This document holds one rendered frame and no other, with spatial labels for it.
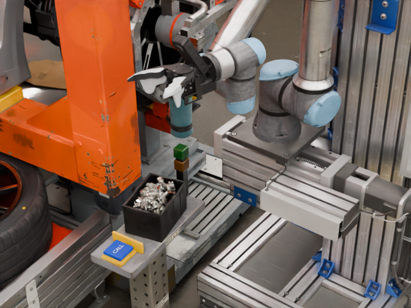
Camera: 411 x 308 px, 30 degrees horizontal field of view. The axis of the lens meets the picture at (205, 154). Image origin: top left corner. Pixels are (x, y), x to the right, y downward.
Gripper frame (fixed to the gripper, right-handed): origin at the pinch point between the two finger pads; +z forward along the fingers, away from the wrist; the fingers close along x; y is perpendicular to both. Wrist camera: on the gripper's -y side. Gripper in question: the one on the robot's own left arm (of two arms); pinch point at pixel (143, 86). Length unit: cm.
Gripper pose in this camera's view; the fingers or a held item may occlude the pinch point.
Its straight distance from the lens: 179.2
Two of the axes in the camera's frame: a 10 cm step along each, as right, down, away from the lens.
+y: 1.0, 8.7, 4.7
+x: -6.1, -3.2, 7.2
